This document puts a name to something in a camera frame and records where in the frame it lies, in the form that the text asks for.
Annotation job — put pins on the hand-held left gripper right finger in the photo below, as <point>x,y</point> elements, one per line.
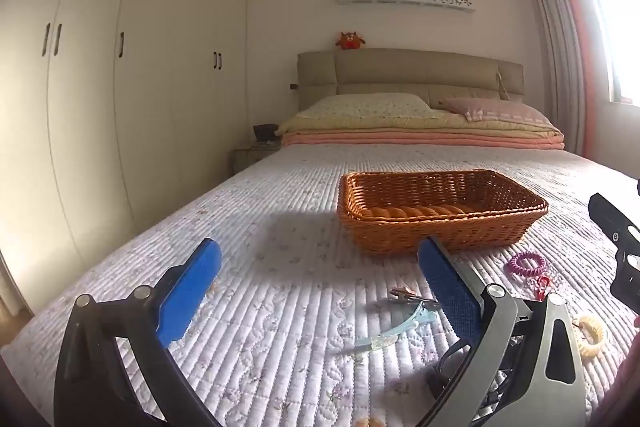
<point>450,292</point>

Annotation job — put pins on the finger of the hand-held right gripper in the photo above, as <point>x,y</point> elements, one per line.
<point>629,282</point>
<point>612,217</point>

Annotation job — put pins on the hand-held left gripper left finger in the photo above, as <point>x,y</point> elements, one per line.
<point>192,292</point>

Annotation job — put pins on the light blue hair clip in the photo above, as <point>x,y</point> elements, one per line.
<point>420,318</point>

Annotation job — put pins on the brown wicker basket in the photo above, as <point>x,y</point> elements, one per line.
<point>400,232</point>

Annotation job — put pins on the black hair clip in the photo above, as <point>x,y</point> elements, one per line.
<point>437,379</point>

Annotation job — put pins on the bronze hair clip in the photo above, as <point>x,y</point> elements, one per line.
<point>400,292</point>

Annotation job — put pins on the white quilted bedspread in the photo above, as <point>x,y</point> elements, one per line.
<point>280,267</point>

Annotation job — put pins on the nightstand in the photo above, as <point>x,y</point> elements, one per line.
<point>250,159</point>

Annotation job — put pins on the small beige bead cluster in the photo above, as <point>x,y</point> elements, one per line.
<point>368,422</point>

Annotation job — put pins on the folded pink blanket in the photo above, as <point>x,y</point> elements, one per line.
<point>400,141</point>

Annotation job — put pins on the pink pillow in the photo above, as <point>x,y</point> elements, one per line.
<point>495,109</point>

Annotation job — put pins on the grey and pink curtain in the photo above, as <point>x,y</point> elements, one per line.
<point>560,57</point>

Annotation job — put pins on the folded yellow blanket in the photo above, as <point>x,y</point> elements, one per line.
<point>400,125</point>

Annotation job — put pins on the black bedside clock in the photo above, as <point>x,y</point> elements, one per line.
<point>264,133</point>

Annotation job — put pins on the window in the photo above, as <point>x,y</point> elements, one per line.
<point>617,32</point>

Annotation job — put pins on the yellow floral pillow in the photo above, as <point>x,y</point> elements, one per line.
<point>365,106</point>

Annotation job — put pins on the white wardrobe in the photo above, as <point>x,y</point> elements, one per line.
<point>100,107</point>

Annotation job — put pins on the beige padded headboard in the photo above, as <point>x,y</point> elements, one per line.
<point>380,72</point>

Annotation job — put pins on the red plush toy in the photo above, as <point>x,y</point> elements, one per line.
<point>350,41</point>

